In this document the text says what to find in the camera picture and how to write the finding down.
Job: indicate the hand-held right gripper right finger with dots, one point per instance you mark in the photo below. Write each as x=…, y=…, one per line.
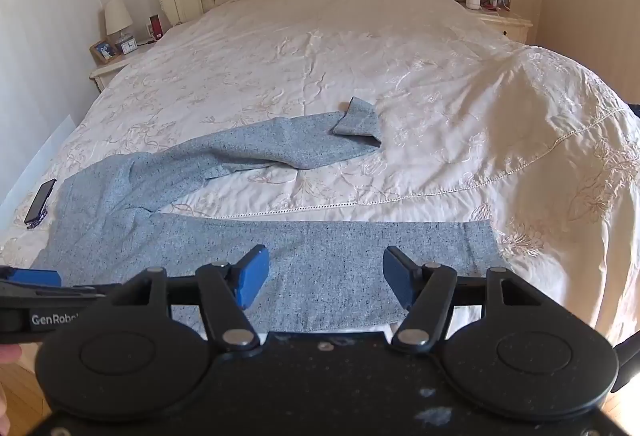
x=400, y=276

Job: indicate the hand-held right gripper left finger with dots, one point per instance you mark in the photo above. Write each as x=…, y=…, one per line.
x=250, y=276

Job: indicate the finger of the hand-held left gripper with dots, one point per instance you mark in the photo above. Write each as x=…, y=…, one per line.
x=35, y=278

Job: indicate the grey-blue pants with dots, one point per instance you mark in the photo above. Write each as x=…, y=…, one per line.
x=325, y=256

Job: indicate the person's left hand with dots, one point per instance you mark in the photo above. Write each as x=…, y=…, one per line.
x=10, y=354

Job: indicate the black smartphone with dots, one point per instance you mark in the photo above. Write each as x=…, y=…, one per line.
x=40, y=201

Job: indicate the cream embroidered bedspread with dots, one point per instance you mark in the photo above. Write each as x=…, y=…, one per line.
x=400, y=65

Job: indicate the cream nightstand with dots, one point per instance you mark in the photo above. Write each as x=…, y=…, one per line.
x=505, y=23
x=107, y=71

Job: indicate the white alarm clock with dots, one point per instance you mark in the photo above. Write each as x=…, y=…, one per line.
x=129, y=46

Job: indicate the red box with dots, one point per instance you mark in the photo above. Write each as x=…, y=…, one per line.
x=155, y=25

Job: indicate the cream table lamp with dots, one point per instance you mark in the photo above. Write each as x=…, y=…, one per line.
x=117, y=15

